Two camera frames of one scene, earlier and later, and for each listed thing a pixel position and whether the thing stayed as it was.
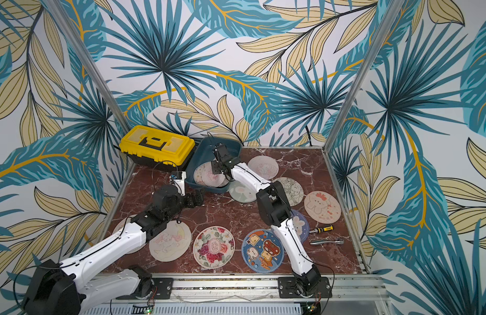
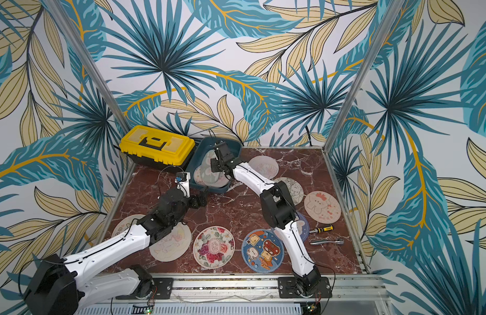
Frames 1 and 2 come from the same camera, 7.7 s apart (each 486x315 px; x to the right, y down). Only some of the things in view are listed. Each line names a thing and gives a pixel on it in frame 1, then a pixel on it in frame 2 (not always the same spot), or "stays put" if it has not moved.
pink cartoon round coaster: [203, 174] stays put
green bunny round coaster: [242, 192] -> [206, 163]
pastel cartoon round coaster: [198, 175] stays put
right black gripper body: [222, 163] stays put
